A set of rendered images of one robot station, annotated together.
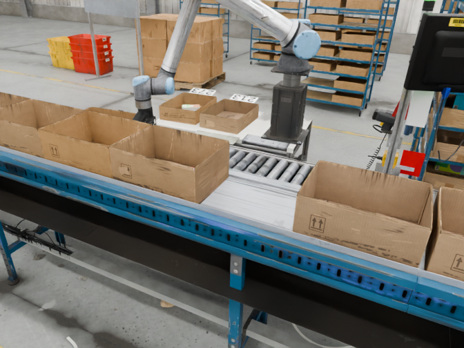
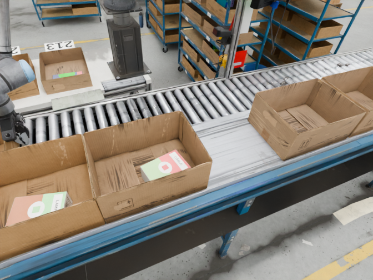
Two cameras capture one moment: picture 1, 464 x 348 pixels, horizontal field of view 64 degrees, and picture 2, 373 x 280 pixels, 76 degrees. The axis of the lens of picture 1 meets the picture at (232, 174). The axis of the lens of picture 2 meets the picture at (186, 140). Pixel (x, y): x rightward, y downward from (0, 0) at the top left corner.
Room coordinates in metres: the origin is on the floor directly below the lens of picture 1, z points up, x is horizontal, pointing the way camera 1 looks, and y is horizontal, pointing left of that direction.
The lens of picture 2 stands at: (0.93, 0.59, 1.68)
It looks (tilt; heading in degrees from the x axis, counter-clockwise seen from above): 46 degrees down; 309
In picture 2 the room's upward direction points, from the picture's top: 4 degrees clockwise
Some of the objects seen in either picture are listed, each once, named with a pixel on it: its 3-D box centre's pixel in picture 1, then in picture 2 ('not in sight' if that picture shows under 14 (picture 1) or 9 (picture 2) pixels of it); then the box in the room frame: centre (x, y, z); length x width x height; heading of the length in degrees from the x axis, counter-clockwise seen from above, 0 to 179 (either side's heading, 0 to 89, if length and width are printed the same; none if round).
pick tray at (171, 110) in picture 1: (189, 107); (9, 77); (2.63, 0.33, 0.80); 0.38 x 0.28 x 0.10; 161
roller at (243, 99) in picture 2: not in sight; (244, 100); (1.47, -0.66, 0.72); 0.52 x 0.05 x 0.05; 155
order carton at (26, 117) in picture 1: (38, 128); not in sight; (1.72, 0.96, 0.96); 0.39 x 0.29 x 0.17; 65
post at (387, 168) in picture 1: (401, 112); (236, 25); (1.71, -0.79, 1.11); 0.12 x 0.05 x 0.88; 65
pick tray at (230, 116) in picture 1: (230, 114); (65, 69); (2.49, 0.02, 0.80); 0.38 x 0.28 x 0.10; 156
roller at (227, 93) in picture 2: not in sight; (236, 103); (1.49, -0.60, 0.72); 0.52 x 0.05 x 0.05; 155
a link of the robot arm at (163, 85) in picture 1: (163, 85); (15, 74); (2.04, 0.39, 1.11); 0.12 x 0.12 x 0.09; 6
